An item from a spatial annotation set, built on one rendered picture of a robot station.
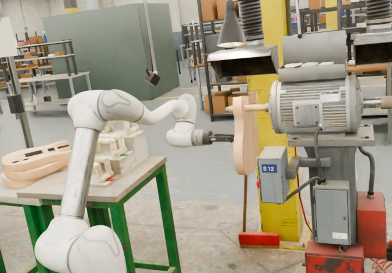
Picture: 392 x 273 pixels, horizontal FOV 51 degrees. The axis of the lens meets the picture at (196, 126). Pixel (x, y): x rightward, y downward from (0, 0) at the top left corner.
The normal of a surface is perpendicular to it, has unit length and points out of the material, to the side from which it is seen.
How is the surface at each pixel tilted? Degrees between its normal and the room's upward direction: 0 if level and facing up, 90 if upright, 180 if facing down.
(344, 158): 90
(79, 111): 64
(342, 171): 90
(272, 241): 90
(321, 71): 90
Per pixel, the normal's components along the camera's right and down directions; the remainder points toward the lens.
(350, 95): -0.37, -0.17
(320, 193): -0.35, 0.27
